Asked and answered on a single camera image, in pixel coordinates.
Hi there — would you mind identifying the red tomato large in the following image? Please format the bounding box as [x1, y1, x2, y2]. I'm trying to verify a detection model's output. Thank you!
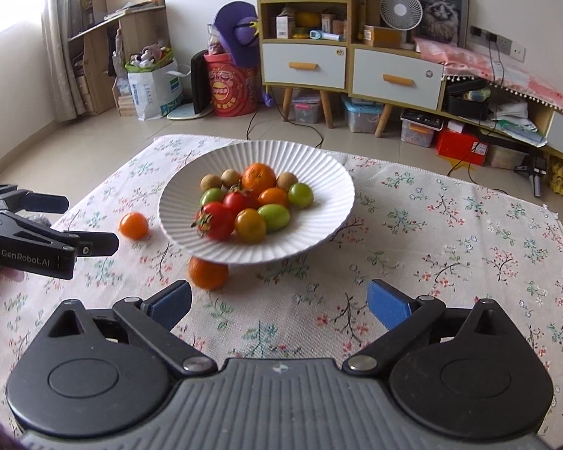
[191, 202, 235, 242]

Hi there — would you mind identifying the yellow orange tomato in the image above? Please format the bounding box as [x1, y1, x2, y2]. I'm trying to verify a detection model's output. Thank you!
[235, 208, 266, 244]

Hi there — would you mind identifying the green round tomato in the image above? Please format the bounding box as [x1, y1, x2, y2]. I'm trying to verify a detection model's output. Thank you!
[200, 188, 227, 206]

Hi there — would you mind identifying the brown longan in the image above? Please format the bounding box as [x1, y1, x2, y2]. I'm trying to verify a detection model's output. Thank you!
[200, 174, 223, 192]
[276, 172, 298, 192]
[220, 169, 242, 189]

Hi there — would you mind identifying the light green tomato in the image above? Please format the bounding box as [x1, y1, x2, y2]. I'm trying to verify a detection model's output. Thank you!
[257, 203, 291, 233]

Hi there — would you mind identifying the large orange mandarin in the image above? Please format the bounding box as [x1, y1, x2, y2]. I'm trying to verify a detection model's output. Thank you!
[241, 163, 276, 197]

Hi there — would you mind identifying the small orange tomato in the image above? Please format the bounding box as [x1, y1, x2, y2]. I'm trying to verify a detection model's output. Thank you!
[119, 211, 149, 241]

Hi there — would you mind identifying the floral tablecloth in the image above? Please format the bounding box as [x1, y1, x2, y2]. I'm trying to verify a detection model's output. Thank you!
[0, 154, 563, 445]

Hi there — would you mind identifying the white ribbed plate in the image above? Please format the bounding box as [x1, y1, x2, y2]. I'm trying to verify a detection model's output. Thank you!
[157, 140, 355, 265]

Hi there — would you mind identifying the dark green tomato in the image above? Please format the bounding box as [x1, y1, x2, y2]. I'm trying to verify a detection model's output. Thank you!
[288, 183, 314, 209]

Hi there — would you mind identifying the orange tomato in plate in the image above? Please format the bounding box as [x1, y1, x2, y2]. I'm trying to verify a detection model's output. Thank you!
[258, 187, 290, 208]

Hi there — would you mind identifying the white paper bag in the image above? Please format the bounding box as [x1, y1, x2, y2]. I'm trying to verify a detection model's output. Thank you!
[126, 58, 190, 121]

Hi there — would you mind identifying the black flat monitor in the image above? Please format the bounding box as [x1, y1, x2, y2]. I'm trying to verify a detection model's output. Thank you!
[167, 50, 213, 121]

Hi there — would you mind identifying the red box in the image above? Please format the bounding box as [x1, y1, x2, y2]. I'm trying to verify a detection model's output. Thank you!
[436, 128, 488, 166]

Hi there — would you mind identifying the blue lid storage box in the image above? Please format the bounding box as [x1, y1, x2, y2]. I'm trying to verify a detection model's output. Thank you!
[342, 96, 383, 134]

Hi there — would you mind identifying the red snack bucket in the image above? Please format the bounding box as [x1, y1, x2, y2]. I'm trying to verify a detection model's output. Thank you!
[204, 53, 260, 118]

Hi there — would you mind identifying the wooden bookshelf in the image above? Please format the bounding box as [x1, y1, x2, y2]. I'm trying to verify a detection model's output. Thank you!
[69, 0, 170, 115]

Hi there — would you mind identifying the low wooden tv cabinet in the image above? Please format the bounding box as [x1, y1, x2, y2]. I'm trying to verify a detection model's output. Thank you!
[442, 75, 563, 159]

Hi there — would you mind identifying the clear storage box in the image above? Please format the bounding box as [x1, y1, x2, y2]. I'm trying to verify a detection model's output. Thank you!
[292, 93, 322, 125]

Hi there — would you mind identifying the grey curtain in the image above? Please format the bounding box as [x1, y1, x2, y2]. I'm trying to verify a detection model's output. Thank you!
[41, 0, 86, 123]

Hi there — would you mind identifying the pink cloth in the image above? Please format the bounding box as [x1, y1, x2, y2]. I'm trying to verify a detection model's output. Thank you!
[415, 37, 563, 113]

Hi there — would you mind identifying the purple plush toy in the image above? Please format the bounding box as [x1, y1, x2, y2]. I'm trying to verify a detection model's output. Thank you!
[213, 1, 260, 68]

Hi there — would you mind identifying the white desk fan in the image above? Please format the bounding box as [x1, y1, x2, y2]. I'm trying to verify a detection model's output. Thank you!
[380, 0, 423, 50]

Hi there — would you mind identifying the wooden drawer cabinet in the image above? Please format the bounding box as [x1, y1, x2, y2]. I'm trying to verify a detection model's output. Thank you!
[257, 0, 446, 137]

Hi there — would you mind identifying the framed cat picture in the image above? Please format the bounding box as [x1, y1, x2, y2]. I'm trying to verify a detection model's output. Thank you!
[411, 0, 470, 48]

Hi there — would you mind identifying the black floor cable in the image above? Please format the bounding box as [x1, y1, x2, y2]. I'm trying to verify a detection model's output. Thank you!
[246, 85, 328, 151]

